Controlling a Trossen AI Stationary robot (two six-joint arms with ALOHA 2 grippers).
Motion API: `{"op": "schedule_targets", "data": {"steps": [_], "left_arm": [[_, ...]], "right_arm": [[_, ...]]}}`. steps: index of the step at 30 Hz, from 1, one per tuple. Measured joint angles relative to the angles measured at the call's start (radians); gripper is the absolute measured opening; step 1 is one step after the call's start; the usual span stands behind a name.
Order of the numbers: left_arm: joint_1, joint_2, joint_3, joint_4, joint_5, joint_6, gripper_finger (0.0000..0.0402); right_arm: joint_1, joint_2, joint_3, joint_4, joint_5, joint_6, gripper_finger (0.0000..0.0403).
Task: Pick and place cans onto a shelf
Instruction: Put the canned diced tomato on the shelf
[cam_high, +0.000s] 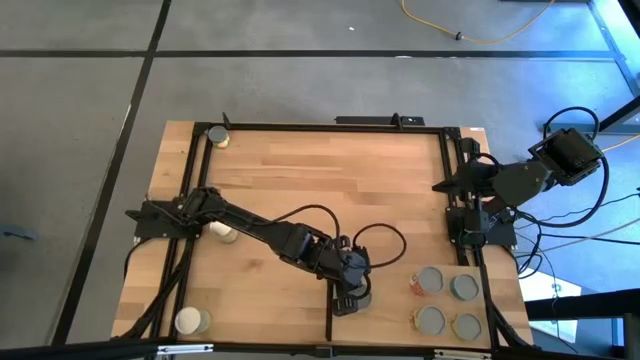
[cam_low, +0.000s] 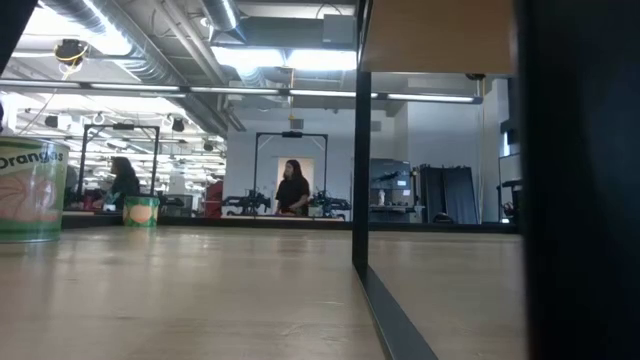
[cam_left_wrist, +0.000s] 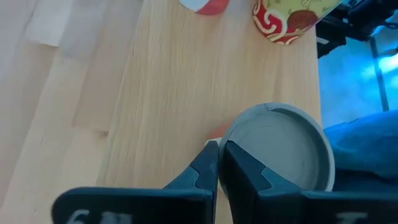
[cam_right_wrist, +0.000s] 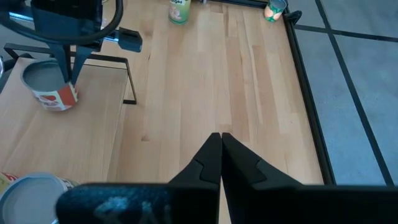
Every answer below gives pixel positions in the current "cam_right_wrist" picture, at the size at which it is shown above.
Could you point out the wooden shelf with black frame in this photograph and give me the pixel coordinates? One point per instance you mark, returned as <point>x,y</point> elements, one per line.
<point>62,140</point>

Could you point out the can with peach green label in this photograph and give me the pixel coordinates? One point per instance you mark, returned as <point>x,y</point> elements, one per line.
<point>273,12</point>

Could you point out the tall green oranges can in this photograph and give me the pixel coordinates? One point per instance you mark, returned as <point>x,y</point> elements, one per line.
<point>179,12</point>

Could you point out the red white tomato can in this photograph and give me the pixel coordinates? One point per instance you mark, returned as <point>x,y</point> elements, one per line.
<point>56,99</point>

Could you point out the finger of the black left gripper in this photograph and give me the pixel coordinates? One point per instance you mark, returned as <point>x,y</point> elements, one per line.
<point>81,57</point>
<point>63,59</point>

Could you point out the can with green red label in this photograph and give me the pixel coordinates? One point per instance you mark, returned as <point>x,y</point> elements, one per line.
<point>28,199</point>

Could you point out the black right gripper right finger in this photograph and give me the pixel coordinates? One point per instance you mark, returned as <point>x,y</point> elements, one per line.
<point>295,205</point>

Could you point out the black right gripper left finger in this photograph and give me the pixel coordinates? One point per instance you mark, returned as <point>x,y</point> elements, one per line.
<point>155,205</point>

